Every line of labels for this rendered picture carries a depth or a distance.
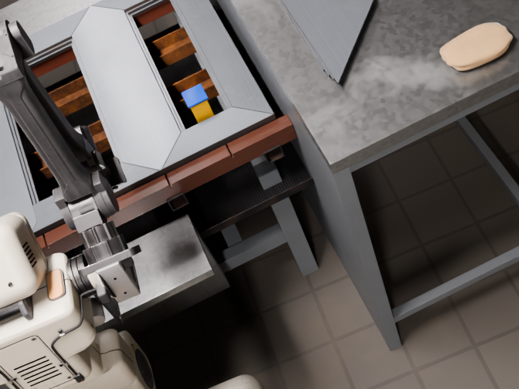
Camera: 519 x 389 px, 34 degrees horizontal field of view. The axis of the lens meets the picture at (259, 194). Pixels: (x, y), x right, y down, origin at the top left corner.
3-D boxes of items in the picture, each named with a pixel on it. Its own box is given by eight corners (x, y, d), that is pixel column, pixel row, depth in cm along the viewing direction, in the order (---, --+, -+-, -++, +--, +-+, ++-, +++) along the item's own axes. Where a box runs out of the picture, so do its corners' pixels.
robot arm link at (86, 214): (81, 241, 170) (106, 230, 170) (61, 193, 170) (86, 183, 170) (91, 238, 180) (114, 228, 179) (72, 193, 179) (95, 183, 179)
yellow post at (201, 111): (205, 137, 250) (184, 96, 235) (221, 130, 250) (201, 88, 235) (211, 149, 247) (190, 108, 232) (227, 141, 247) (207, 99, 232)
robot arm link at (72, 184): (-41, 75, 144) (14, 51, 144) (-42, 33, 153) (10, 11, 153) (76, 238, 175) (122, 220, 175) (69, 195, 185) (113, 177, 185)
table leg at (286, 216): (296, 263, 299) (245, 151, 244) (311, 255, 299) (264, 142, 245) (303, 276, 295) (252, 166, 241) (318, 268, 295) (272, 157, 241)
